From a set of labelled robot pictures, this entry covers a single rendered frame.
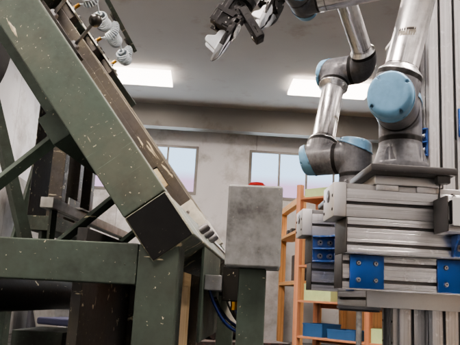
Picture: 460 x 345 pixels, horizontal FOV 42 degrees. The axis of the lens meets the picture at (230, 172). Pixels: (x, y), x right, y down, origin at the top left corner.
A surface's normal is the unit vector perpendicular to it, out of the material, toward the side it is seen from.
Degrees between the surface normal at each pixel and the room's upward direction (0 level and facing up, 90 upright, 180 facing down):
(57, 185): 90
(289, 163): 90
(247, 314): 90
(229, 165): 90
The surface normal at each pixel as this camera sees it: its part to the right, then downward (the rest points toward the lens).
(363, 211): 0.04, -0.20
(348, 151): -0.53, -0.22
